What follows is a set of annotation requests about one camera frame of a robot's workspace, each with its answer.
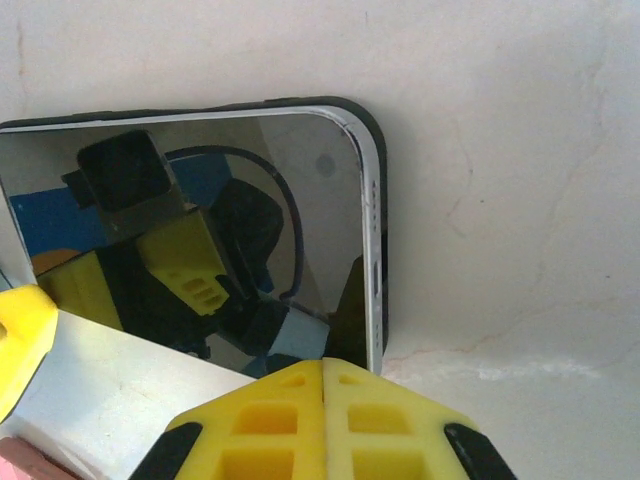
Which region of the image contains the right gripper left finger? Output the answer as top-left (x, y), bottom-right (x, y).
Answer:
top-left (127, 357), bottom-right (327, 480)

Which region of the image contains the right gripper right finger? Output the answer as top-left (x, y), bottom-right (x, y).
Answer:
top-left (324, 357), bottom-right (519, 480)

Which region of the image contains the black smartphone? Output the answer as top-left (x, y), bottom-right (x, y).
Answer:
top-left (0, 307), bottom-right (257, 480)
top-left (0, 106), bottom-right (387, 381)

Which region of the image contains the pink phone case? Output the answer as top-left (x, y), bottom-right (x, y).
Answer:
top-left (0, 436), bottom-right (74, 480)

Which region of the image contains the black phone case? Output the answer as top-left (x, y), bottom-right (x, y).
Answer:
top-left (0, 94), bottom-right (390, 379)

